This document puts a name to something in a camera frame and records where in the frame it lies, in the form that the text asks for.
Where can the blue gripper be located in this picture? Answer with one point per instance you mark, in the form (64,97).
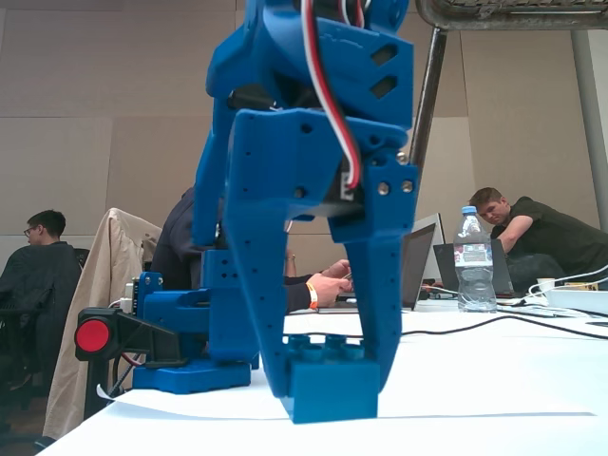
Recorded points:
(273,161)

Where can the blue toy brick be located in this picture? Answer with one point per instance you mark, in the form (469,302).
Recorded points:
(332,389)

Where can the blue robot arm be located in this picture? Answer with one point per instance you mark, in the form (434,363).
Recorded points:
(285,47)

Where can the man's right hand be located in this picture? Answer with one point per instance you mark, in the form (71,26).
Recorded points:
(330,290)

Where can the man's left hand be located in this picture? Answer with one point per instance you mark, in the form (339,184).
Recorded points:
(338,267)

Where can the orange wristband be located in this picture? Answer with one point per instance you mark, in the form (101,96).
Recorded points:
(311,295)

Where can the smartphone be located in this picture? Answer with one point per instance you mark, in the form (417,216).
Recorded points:
(348,276)

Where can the silver laptop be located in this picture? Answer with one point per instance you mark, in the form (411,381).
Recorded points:
(434,228)

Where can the black thinkpad laptop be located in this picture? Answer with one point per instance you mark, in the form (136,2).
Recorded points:
(444,266)

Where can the man in dark hoodie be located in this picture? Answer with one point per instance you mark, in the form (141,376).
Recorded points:
(176,247)

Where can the clear plastic water bottle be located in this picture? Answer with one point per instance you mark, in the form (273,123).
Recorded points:
(475,285)

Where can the black clamp with red knob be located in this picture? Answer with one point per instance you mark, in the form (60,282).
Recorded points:
(142,332)

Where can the white paper cup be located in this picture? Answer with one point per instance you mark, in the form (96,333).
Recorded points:
(546,284)

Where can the man in black t-shirt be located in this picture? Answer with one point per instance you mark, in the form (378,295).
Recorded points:
(546,228)

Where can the beige jacket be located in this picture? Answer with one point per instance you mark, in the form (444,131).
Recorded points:
(81,309)

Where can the white tray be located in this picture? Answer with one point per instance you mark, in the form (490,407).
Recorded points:
(579,299)

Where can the yellow box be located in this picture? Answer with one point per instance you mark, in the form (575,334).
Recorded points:
(582,286)

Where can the man with glasses, dark jacket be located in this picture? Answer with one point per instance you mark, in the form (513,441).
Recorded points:
(38,275)

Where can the grey metal pole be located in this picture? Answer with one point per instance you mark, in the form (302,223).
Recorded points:
(591,119)

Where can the dark metal frame stand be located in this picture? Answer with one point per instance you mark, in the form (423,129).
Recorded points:
(432,71)

